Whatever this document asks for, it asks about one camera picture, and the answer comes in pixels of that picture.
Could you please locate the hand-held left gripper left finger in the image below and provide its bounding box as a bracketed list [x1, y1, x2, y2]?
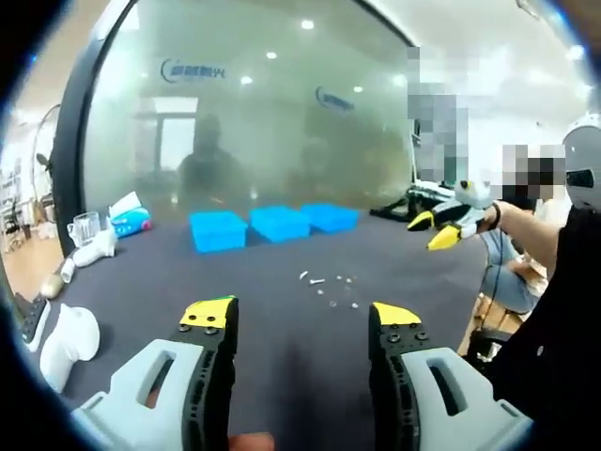
[69, 295, 239, 451]

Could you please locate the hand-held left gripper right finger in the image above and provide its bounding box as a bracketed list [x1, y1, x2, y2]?
[368, 303, 536, 451]

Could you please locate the blue plastic bin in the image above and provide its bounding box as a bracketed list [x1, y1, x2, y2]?
[189, 210, 249, 255]
[248, 204, 311, 244]
[300, 202, 361, 235]

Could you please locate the screws nuts washers group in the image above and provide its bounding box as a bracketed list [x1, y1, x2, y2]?
[299, 270, 361, 311]

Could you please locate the person's left hand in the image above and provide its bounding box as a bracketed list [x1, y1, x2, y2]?
[228, 432, 276, 451]

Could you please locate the white plastic teapot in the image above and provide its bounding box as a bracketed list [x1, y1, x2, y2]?
[39, 303, 100, 394]

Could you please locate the grey worn device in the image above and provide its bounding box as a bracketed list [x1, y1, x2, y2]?
[562, 115, 601, 210]

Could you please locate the beige oval object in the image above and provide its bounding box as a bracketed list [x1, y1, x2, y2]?
[40, 274, 65, 299]

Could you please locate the white plastic jug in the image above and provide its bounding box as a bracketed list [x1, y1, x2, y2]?
[73, 229, 118, 268]

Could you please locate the person's black clothing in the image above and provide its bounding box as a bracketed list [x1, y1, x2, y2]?
[478, 206, 601, 424]

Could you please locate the dark grey tablecloth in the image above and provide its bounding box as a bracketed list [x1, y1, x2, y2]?
[8, 210, 489, 451]

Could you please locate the blue tissue pack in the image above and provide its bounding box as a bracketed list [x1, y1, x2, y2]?
[107, 191, 152, 239]

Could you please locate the clear glass mug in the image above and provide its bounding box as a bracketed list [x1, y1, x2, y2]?
[67, 211, 102, 248]

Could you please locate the standing floor fan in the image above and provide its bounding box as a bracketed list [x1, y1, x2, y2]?
[33, 103, 62, 198]

